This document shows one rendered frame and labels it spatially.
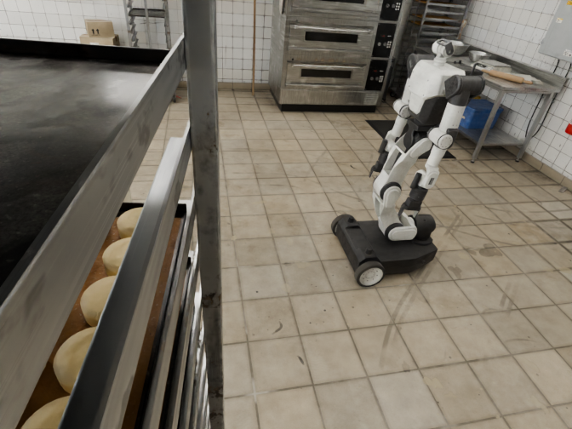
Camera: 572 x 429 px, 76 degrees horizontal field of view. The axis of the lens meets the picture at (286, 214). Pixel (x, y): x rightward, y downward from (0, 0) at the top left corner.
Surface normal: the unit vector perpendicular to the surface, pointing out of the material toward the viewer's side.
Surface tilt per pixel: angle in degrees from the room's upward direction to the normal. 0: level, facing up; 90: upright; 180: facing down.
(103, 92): 0
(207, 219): 90
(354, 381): 0
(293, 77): 91
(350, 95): 90
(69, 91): 0
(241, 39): 90
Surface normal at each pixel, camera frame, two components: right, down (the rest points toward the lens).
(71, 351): 0.09, -0.81
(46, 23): 0.20, 0.58
